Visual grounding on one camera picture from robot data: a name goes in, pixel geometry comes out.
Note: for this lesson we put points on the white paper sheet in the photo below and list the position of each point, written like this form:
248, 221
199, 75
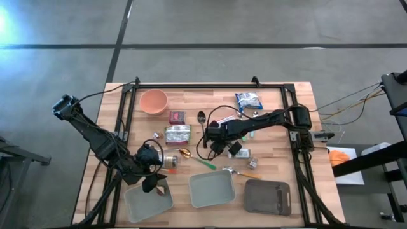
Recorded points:
349, 175

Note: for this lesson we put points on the smoked paprika tin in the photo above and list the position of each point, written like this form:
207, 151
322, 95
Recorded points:
177, 117

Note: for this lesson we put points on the small glass spice jar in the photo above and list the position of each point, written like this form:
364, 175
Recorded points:
253, 163
158, 136

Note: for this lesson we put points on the shrimp ramen packet green edge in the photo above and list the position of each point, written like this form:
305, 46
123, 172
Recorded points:
177, 135

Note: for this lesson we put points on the black metal spoon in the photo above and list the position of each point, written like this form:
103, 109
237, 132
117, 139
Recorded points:
201, 117

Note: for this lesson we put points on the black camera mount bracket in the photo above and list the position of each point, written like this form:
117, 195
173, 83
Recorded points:
322, 135

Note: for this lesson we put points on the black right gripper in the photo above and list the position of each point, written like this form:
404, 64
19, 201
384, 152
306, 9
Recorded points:
219, 132

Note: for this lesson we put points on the dark grey plastic bin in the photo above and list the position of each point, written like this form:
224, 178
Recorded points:
267, 197

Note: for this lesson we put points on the orange cloth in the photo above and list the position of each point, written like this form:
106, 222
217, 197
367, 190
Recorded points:
338, 158

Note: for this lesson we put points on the black aluminium table frame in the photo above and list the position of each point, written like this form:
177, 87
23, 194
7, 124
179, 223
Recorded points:
206, 86

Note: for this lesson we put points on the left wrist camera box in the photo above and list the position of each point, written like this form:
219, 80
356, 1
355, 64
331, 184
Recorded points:
147, 155

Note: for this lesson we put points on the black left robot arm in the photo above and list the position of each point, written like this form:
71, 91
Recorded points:
92, 136

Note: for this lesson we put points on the light grey plastic bin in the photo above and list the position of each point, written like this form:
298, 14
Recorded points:
212, 189
147, 203

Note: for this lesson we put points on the black metal stand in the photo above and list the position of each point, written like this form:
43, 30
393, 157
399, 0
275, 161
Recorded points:
19, 156

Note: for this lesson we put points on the peach plastic bowl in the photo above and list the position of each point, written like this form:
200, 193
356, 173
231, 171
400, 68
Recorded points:
153, 101

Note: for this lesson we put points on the silver mounting bracket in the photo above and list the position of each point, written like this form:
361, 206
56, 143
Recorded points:
294, 136
124, 136

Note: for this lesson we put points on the gold label spice jar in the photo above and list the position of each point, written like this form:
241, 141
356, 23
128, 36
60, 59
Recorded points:
170, 161

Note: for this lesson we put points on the blue ramen packet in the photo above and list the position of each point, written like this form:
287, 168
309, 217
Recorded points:
248, 101

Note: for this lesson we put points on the clear plastic container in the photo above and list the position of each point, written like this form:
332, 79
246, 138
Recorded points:
376, 149

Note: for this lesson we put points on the black rig table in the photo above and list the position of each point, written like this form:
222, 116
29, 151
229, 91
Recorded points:
394, 92

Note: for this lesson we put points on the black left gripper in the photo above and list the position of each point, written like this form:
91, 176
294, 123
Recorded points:
136, 171

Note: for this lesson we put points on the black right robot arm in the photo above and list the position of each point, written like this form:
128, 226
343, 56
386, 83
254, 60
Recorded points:
273, 119

